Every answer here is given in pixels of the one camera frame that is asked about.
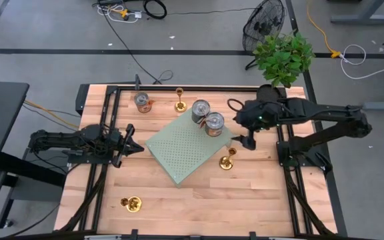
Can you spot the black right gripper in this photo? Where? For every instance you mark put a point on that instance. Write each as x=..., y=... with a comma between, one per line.
x=255, y=115

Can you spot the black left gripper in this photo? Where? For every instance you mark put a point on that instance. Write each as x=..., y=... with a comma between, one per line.
x=118, y=143

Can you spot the gold candlestick holder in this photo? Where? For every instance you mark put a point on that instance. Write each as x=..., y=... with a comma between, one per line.
x=180, y=106
x=134, y=204
x=226, y=163

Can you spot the orange heart-print candle tin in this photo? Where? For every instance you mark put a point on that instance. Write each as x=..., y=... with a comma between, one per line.
x=214, y=121
x=142, y=100

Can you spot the dark candle tin silver lid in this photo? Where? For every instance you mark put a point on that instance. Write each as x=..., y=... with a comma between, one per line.
x=200, y=108

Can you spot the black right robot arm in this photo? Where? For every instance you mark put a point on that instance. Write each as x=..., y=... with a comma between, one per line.
x=328, y=111

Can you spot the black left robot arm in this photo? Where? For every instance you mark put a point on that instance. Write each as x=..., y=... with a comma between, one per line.
x=62, y=140

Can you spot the green perforated metal shelf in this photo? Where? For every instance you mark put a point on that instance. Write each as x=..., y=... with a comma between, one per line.
x=178, y=150

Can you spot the black plant pot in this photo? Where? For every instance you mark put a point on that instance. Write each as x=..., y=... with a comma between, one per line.
x=267, y=91

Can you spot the green leafy plant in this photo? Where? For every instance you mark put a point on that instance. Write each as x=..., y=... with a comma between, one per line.
x=282, y=60

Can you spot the black floor fan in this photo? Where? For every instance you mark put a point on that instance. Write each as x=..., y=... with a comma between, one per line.
x=265, y=23

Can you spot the black aluminium table frame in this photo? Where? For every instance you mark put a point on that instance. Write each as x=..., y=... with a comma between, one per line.
x=195, y=88

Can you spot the silver metal bracket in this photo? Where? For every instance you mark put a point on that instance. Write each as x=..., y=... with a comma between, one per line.
x=102, y=237

